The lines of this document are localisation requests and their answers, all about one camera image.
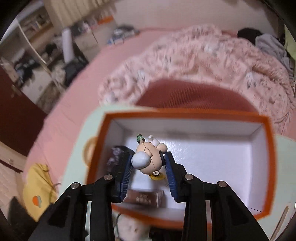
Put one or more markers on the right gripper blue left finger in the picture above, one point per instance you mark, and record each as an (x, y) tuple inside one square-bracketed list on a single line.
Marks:
[(126, 170)]

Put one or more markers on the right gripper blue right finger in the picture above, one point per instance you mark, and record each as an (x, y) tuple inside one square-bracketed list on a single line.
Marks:
[(171, 174)]

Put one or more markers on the bald cartoon figurine toy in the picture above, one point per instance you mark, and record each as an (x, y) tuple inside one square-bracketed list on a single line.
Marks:
[(149, 157)]

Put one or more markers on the tan round plush toy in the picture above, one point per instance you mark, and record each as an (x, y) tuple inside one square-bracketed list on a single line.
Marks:
[(131, 229)]

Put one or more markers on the orange cardboard box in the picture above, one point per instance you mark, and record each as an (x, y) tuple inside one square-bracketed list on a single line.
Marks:
[(214, 145)]

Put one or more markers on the dark patterned pouch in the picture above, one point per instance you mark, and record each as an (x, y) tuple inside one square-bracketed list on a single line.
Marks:
[(115, 156)]

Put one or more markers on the brown chocolate box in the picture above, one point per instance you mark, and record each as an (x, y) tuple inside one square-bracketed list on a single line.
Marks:
[(144, 197)]

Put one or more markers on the yellow cartoon cushion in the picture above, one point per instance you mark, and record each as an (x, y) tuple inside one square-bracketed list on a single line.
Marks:
[(39, 191)]

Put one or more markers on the pink floral blanket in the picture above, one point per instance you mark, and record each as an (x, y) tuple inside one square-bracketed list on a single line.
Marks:
[(203, 54)]

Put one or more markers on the white drawer cabinet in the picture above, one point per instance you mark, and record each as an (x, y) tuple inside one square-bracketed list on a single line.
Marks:
[(90, 44)]

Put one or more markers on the grey clothes pile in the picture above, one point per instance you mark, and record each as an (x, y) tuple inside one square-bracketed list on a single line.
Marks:
[(268, 44)]

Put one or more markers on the white paper roll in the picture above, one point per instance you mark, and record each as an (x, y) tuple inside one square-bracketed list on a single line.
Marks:
[(67, 45)]

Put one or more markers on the yellow-green hanging garment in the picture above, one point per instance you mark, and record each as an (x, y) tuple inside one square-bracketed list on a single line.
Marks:
[(290, 44)]

